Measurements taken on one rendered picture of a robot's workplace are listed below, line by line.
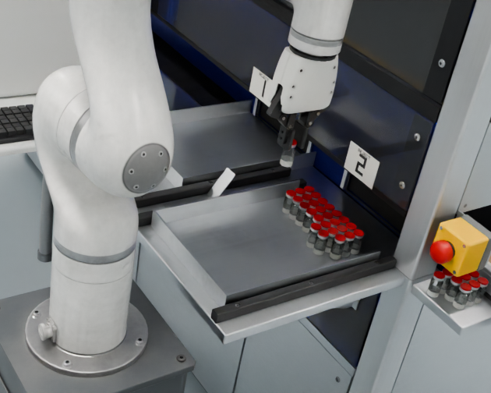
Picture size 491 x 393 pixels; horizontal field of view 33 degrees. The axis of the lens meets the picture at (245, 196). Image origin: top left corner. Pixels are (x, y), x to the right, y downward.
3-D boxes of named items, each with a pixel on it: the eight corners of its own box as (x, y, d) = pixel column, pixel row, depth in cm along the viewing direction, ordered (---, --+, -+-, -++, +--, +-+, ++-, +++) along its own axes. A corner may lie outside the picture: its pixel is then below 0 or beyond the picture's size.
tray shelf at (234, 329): (236, 109, 204) (238, 103, 203) (432, 275, 158) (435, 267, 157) (53, 137, 178) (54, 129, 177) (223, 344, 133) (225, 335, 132)
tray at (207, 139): (249, 111, 200) (251, 99, 198) (312, 165, 183) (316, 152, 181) (122, 131, 182) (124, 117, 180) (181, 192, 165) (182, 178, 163)
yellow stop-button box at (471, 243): (455, 246, 150) (467, 214, 146) (484, 269, 145) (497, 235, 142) (425, 255, 146) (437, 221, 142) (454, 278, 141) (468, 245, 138)
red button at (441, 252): (439, 251, 145) (446, 233, 143) (455, 264, 142) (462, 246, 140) (424, 256, 143) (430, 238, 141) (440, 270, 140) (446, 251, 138)
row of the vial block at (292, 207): (288, 207, 166) (292, 188, 164) (343, 258, 154) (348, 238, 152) (279, 209, 165) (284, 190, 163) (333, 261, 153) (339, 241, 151)
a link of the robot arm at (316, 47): (324, 19, 133) (319, 36, 134) (280, 21, 128) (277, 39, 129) (357, 39, 127) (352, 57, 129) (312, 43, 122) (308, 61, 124)
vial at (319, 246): (319, 247, 156) (324, 228, 154) (326, 254, 155) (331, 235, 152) (310, 250, 155) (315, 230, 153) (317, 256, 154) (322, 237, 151)
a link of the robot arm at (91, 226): (79, 273, 113) (90, 119, 100) (17, 204, 124) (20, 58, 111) (152, 249, 120) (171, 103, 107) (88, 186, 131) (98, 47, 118)
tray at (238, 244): (295, 193, 172) (298, 179, 170) (376, 266, 154) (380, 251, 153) (150, 225, 154) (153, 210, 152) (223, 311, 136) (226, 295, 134)
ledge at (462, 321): (460, 274, 160) (464, 267, 159) (511, 315, 152) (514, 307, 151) (410, 292, 153) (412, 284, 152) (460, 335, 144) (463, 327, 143)
